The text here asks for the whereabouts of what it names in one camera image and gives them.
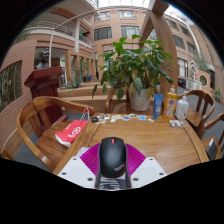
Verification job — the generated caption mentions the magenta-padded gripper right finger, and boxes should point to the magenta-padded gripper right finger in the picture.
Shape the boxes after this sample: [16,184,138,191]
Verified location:
[125,143,168,190]

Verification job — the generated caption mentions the wooden pillar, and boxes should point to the wooden pillar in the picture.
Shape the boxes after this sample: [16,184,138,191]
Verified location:
[139,1,179,98]

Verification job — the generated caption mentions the dark bust statue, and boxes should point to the dark bust statue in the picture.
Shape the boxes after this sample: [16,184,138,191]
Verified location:
[34,49,51,70]

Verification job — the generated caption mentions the yellow dish soap bottle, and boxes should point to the yellow dish soap bottle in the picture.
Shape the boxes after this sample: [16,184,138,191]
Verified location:
[162,85,178,121]

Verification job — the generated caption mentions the blue tube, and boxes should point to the blue tube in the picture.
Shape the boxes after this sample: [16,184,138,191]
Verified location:
[152,93,164,121]

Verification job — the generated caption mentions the dark red wooden pedestal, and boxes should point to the dark red wooden pedestal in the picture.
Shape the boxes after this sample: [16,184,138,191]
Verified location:
[23,65,69,134]

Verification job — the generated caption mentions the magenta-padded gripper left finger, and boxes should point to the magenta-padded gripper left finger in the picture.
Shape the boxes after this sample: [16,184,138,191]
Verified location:
[57,143,103,190]

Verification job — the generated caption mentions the black computer mouse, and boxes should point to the black computer mouse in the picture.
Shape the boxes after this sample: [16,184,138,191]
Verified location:
[97,136,128,179]

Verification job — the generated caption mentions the green potted plant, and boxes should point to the green potted plant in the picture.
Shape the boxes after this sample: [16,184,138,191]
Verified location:
[92,34,175,112]

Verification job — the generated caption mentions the white pump bottle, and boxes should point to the white pump bottle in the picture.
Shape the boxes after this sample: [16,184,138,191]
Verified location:
[174,94,190,121]

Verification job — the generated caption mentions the black notebook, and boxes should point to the black notebook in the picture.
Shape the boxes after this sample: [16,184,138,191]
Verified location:
[204,137,219,161]

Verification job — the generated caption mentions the grey bear-print mouse pad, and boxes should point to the grey bear-print mouse pad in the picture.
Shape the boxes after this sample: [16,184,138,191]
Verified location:
[75,146,132,191]

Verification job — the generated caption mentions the clear bag of white items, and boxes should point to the clear bag of white items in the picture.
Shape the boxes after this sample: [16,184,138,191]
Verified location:
[168,119,184,128]

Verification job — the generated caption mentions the white stone statue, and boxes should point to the white stone statue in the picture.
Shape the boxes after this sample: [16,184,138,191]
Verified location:
[189,59,200,81]

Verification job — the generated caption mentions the red paper bag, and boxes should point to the red paper bag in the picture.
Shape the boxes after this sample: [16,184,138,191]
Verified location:
[54,107,92,148]

